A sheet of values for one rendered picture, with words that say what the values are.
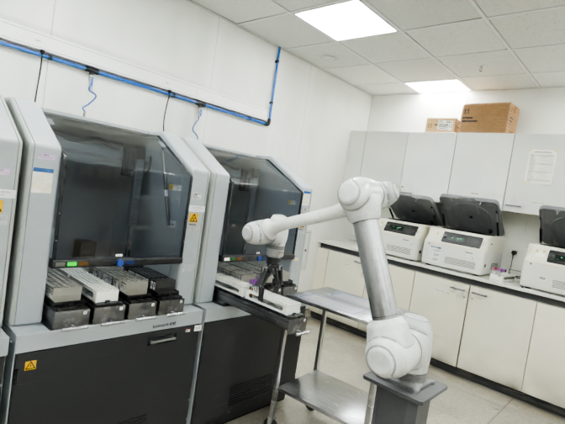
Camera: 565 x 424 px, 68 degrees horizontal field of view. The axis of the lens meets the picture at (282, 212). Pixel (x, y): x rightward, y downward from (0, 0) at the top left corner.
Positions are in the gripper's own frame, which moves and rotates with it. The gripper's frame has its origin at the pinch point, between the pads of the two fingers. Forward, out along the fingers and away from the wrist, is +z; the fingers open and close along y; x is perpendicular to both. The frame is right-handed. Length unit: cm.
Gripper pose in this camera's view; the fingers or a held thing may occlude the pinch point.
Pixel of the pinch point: (268, 295)
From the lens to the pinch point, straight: 218.9
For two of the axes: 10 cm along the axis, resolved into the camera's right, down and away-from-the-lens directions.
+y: 6.7, 0.5, 7.4
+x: -7.3, -1.5, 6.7
